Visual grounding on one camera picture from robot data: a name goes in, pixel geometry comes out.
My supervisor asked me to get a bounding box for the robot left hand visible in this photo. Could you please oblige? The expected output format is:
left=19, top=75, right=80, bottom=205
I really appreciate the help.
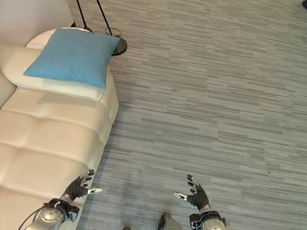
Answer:
left=62, top=166, right=105, bottom=205

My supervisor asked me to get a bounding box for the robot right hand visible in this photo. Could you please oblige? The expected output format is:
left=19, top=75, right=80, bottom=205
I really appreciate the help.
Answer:
left=172, top=173, right=215, bottom=215

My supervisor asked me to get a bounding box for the cream leather sofa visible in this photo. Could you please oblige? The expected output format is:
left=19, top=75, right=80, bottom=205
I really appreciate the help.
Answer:
left=0, top=42, right=125, bottom=230

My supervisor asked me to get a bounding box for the blue square cushion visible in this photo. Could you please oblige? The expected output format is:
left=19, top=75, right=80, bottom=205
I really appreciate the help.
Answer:
left=22, top=25, right=122, bottom=91

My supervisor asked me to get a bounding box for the black floor lamp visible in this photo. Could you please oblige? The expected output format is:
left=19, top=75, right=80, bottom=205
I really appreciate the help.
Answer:
left=60, top=0, right=133, bottom=58

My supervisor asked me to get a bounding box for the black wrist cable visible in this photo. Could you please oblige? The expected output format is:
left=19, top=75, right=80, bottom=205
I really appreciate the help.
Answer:
left=16, top=199, right=61, bottom=230

